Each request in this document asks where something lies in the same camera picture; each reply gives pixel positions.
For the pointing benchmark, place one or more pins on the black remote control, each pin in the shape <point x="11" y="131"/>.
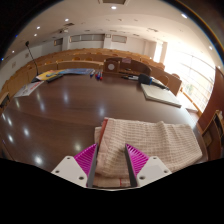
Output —
<point x="55" y="78"/>

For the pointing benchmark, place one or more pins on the wooden desk organizer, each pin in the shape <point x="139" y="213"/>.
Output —
<point x="112" y="65"/>

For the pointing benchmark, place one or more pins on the ceiling projector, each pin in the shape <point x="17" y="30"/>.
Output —
<point x="63" y="30"/>

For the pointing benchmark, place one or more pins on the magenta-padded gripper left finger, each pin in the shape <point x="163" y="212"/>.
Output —
<point x="81" y="161"/>

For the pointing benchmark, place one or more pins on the ceiling air vent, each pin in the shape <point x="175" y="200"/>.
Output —
<point x="114" y="1"/>

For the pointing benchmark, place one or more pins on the black gooseneck microphone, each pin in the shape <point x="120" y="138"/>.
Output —
<point x="31" y="56"/>

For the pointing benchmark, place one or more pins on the wooden chair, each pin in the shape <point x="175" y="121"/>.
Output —
<point x="213" y="133"/>

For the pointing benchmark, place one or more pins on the black marker pen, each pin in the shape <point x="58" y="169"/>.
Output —
<point x="130" y="77"/>

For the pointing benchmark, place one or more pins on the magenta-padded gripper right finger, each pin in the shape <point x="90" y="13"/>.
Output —
<point x="141" y="163"/>

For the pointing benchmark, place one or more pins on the beige waffle-weave towel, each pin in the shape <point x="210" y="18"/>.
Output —
<point x="150" y="140"/>

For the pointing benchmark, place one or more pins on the black board eraser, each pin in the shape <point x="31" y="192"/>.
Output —
<point x="145" y="79"/>

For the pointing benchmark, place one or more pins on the white and red leaflet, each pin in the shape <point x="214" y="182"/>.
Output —
<point x="28" y="88"/>

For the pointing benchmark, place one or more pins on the white flat writing pad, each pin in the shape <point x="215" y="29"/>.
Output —
<point x="160" y="94"/>

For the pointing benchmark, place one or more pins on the blue booklet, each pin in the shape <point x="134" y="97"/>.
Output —
<point x="76" y="71"/>

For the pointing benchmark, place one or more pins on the recessed ceiling lights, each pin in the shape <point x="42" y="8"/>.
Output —
<point x="113" y="7"/>

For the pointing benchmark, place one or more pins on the wooden lecture hall seat rows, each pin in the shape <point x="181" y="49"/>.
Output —
<point x="66" y="58"/>

